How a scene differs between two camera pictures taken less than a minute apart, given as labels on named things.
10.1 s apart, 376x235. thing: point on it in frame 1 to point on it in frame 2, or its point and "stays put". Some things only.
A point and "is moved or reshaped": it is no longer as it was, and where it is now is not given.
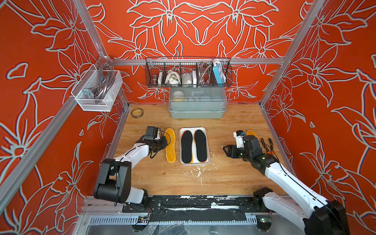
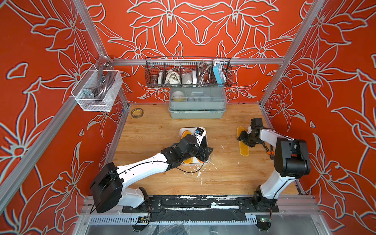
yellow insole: x=170 y=152 to x=190 y=160
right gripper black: x=231 y=149 to x=242 y=137
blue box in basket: x=219 y=75 stays put
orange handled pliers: x=269 y=148 stays put
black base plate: x=193 y=204 stays put
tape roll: x=137 y=113 stays put
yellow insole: x=251 y=132 is moved or reshaped
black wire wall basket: x=188 y=72 stays put
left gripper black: x=163 y=142 to x=200 y=156
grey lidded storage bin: x=198 y=103 stays put
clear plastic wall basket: x=97 y=90 stays put
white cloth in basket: x=172 y=78 stays put
